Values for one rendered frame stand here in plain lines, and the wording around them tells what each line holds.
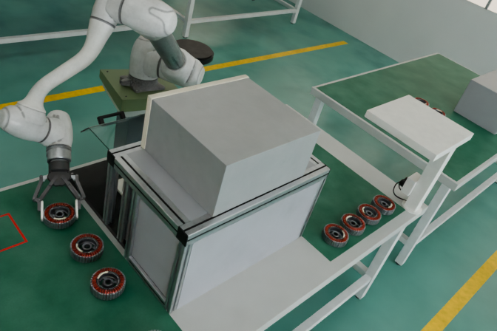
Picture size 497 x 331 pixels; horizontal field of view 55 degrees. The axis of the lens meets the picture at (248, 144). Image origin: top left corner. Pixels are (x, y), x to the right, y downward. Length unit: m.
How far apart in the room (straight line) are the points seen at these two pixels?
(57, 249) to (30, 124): 0.45
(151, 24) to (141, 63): 0.65
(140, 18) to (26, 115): 0.54
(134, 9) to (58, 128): 0.54
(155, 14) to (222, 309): 1.10
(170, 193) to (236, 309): 0.48
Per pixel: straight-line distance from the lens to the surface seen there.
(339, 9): 6.91
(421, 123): 2.23
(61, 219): 1.88
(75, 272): 1.76
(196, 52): 3.73
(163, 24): 1.91
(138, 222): 1.65
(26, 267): 1.78
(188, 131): 1.44
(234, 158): 1.37
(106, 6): 2.00
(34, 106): 1.90
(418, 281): 3.33
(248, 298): 1.78
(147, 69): 2.54
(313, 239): 2.07
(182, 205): 1.49
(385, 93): 3.54
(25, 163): 3.35
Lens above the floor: 2.12
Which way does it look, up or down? 34 degrees down
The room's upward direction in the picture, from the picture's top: 17 degrees clockwise
